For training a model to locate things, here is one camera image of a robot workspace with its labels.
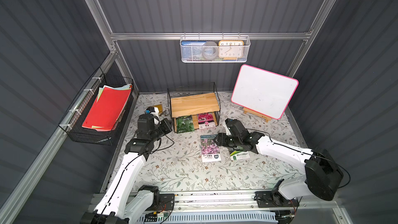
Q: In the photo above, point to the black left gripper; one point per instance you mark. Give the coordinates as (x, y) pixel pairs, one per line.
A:
(165, 125)

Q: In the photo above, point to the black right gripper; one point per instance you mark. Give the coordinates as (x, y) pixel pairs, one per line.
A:
(224, 140)

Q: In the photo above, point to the green plant seed bag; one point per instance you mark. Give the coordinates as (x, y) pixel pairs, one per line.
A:
(238, 155)

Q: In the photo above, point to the purple flower seed bag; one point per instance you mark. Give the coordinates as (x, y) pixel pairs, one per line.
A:
(209, 149)

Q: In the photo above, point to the dark green seed bag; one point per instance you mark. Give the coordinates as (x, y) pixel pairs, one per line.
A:
(184, 124)

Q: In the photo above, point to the pink flower seed bag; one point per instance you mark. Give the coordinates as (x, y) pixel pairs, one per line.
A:
(206, 121)

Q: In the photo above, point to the black wire wooden shelf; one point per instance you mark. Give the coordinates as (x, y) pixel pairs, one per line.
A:
(192, 100)

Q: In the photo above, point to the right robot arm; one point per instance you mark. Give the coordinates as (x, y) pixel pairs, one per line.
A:
(320, 175)

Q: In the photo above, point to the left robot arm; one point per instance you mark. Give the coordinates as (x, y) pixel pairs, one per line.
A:
(113, 207)

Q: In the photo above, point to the wooden easel stand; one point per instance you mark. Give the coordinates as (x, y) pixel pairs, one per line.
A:
(248, 111)

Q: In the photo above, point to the pink framed whiteboard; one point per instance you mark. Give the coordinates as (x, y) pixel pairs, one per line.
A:
(263, 92)

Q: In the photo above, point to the yellow square clock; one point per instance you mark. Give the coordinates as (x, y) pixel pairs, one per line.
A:
(231, 49)

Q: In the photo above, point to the blue box in basket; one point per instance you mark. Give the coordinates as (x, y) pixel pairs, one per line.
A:
(192, 51)

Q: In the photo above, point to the grey tape roll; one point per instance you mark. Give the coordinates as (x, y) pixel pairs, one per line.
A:
(210, 51)

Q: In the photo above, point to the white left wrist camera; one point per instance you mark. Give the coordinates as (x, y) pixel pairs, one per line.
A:
(152, 110)

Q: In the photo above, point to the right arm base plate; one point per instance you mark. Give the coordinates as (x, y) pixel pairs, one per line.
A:
(268, 199)

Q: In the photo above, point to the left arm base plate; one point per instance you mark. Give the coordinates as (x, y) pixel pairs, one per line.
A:
(165, 203)

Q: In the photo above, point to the black wire wall basket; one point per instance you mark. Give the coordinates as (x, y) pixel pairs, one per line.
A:
(79, 109)

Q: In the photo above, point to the white perforated cable tray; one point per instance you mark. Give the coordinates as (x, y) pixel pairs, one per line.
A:
(237, 217)

